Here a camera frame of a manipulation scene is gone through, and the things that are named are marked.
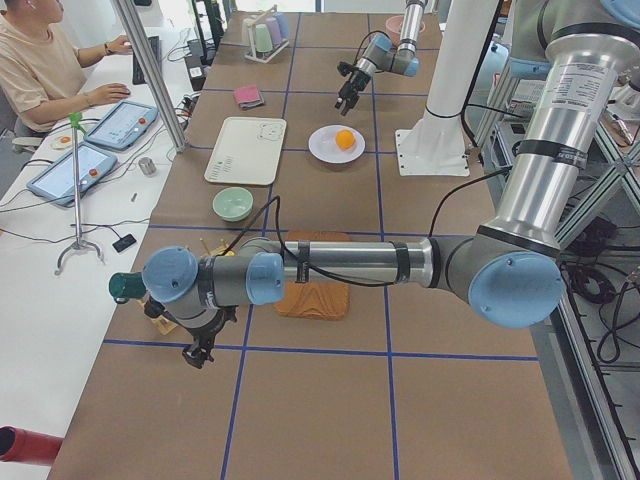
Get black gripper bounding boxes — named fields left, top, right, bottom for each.
left=182, top=314, right=235, bottom=369
left=334, top=70, right=371, bottom=116

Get orange fruit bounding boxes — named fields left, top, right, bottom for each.
left=334, top=129, right=356, bottom=150

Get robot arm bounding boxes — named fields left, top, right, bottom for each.
left=335, top=1, right=427, bottom=116
left=109, top=1, right=639, bottom=367

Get cream bear tray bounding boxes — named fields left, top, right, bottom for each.
left=203, top=116, right=287, bottom=186

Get white round plate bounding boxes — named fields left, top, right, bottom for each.
left=308, top=125, right=365, bottom=164

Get wooden dish rack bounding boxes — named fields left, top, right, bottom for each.
left=137, top=238, right=229, bottom=336

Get pink bowl with ladle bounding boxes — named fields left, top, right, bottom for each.
left=385, top=15, right=426, bottom=47

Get pink folded cloth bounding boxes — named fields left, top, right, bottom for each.
left=233, top=85, right=264, bottom=104

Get blue cup on rack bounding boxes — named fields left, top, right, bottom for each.
left=274, top=12, right=290, bottom=39

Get dark green cup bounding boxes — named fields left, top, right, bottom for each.
left=108, top=272, right=147, bottom=304

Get purple cup on rack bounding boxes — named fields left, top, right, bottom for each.
left=264, top=16, right=282, bottom=47

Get wooden cutting board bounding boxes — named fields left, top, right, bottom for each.
left=273, top=229, right=353, bottom=321

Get green bowl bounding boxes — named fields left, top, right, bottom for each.
left=212, top=187, right=254, bottom=222

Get small metal cylinder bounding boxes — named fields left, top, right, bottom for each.
left=138, top=157, right=156, bottom=176

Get red cylinder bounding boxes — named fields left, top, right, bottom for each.
left=1, top=426, right=64, bottom=466

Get black keyboard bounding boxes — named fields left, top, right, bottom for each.
left=131, top=34, right=163, bottom=86

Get blue tablet far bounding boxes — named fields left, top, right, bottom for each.
left=84, top=100, right=158, bottom=151

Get blue tablet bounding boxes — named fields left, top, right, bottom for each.
left=27, top=142, right=117, bottom=207
left=84, top=100, right=158, bottom=151

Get blue tablet near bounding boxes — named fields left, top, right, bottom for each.
left=27, top=142, right=117, bottom=207

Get metal stand with green clip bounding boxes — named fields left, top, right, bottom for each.
left=54, top=112, right=104, bottom=276

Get seated person beige shirt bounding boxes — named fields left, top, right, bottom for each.
left=1, top=1, right=131, bottom=134

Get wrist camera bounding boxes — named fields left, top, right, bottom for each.
left=337, top=61, right=356, bottom=77

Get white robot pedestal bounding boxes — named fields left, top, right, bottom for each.
left=396, top=0, right=500, bottom=177

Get white wire cup rack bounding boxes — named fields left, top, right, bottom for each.
left=241, top=5, right=290, bottom=64

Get aluminium frame post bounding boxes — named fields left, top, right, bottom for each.
left=112, top=0, right=187, bottom=153

